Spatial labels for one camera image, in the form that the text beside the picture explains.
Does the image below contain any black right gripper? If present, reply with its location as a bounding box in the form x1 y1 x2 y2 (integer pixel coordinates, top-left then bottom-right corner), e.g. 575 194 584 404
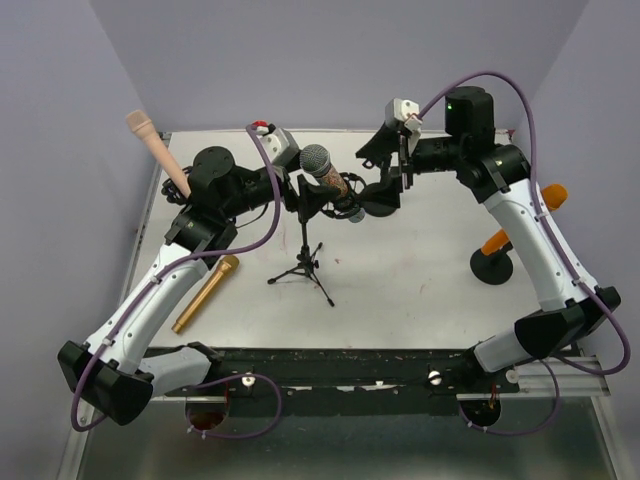
356 119 466 208

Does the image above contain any black tripod microphone stand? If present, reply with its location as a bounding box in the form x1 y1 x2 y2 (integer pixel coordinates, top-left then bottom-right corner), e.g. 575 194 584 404
266 169 369 308

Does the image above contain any glitter silver-head microphone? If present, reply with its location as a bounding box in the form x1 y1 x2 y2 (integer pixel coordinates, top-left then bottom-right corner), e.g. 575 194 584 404
299 144 366 223

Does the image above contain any gold microphone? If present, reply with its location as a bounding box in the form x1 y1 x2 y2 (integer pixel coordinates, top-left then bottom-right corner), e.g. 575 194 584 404
171 255 240 334

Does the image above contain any black round-base clip stand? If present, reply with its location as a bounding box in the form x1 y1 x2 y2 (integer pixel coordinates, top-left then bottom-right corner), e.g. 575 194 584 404
356 148 403 217

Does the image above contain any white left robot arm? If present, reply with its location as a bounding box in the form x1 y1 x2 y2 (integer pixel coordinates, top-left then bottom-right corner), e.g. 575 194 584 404
57 144 334 425

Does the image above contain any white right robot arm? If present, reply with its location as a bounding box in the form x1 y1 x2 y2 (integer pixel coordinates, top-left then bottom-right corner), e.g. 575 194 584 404
356 86 621 392

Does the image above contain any black round-base orange-mic stand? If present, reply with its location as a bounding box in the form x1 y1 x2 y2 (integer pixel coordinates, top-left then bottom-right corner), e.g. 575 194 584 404
470 242 513 286

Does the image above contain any orange microphone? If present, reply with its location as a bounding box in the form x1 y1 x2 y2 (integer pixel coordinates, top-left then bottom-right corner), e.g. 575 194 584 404
481 180 568 255

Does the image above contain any pink beige microphone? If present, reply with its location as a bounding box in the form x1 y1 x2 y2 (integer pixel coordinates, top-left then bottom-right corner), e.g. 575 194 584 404
125 110 191 198

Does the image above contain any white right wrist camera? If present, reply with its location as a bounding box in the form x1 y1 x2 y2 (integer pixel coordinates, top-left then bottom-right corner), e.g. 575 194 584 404
384 98 422 139

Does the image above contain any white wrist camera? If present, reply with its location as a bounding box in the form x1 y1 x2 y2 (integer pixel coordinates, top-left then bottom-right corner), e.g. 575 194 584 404
384 98 422 139
258 127 300 168

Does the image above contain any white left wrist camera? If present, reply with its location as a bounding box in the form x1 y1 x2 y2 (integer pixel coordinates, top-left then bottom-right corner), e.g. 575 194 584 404
258 127 300 168

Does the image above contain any black round-base shock-mount stand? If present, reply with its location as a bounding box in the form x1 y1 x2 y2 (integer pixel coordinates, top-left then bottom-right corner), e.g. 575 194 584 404
160 165 193 207

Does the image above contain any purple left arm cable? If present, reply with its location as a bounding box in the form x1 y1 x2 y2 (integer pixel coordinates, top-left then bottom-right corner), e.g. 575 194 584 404
69 122 285 441

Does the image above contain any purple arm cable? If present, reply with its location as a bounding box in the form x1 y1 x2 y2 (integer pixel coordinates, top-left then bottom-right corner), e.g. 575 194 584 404
417 71 632 435
69 122 285 441

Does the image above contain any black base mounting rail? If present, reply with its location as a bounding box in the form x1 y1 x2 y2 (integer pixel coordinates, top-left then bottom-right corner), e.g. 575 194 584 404
165 348 519 418

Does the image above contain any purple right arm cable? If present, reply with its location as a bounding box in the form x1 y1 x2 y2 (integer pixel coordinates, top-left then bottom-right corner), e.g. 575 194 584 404
417 71 632 435

